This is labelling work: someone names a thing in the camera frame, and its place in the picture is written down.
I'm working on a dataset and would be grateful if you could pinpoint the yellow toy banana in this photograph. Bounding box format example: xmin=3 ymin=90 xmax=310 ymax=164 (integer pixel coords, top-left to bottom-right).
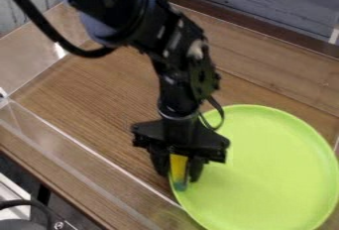
xmin=169 ymin=154 xmax=188 ymax=191

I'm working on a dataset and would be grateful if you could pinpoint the green round plate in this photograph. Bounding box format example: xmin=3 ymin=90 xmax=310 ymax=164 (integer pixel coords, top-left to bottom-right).
xmin=172 ymin=104 xmax=339 ymax=230

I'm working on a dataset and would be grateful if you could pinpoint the black cable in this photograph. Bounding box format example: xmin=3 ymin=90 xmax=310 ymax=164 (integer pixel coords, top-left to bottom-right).
xmin=0 ymin=199 xmax=55 ymax=230

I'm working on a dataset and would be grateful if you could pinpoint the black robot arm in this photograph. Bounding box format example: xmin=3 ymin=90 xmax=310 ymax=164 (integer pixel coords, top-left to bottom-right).
xmin=68 ymin=0 xmax=231 ymax=183

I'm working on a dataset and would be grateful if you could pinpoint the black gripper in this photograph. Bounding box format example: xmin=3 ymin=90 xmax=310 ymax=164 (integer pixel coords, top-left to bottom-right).
xmin=131 ymin=119 xmax=231 ymax=182

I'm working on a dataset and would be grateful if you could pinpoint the black device under table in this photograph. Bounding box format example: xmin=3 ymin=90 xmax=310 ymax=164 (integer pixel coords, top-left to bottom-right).
xmin=0 ymin=187 xmax=103 ymax=230

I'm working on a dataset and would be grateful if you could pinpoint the clear acrylic enclosure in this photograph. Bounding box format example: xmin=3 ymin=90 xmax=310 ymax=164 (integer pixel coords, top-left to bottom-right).
xmin=0 ymin=2 xmax=339 ymax=230

